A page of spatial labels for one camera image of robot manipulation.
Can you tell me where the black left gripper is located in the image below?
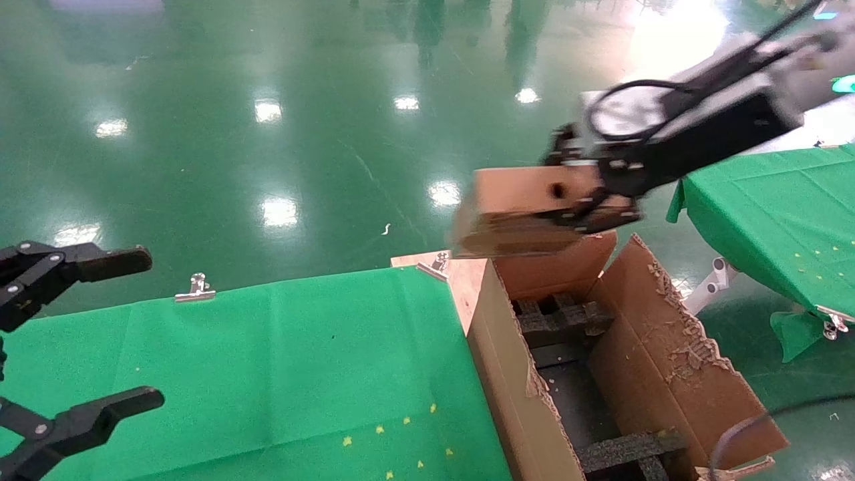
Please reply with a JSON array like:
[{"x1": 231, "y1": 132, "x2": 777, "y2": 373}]
[{"x1": 0, "y1": 242, "x2": 166, "y2": 481}]

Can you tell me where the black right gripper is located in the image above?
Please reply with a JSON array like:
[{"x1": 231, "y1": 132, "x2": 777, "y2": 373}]
[{"x1": 542, "y1": 86, "x2": 802, "y2": 236}]

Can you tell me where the small brown cardboard box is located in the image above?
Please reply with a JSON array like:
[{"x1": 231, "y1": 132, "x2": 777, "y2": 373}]
[{"x1": 451, "y1": 166, "x2": 602, "y2": 259}]

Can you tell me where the large open cardboard carton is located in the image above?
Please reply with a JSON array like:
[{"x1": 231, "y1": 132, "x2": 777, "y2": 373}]
[{"x1": 466, "y1": 230, "x2": 790, "y2": 481}]

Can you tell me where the silver binder clip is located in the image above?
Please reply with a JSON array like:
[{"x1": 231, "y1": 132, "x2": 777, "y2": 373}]
[
  {"x1": 816, "y1": 306, "x2": 850, "y2": 341},
  {"x1": 417, "y1": 253, "x2": 450, "y2": 283},
  {"x1": 175, "y1": 273, "x2": 217, "y2": 303}
]

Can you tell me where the large green table cloth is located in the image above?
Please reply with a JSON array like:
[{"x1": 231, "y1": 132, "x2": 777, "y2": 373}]
[{"x1": 0, "y1": 266, "x2": 515, "y2": 481}]

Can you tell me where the black foam insert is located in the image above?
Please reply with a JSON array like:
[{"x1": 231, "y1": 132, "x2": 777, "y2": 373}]
[{"x1": 511, "y1": 293, "x2": 689, "y2": 481}]

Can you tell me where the white table leg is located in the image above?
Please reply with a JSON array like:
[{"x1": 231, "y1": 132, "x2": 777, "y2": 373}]
[{"x1": 681, "y1": 257, "x2": 739, "y2": 316}]

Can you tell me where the green cloth with yellow specks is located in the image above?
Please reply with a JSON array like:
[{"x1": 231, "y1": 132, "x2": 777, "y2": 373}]
[{"x1": 667, "y1": 144, "x2": 855, "y2": 365}]

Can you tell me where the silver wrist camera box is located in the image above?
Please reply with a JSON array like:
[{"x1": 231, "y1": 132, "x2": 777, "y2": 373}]
[{"x1": 581, "y1": 80, "x2": 675, "y2": 142}]

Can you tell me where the silver camera mount bracket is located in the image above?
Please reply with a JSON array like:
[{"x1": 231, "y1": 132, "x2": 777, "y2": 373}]
[{"x1": 668, "y1": 33, "x2": 822, "y2": 94}]

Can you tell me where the black camera cable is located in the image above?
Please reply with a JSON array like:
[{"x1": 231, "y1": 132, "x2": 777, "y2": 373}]
[{"x1": 586, "y1": 0, "x2": 826, "y2": 144}]

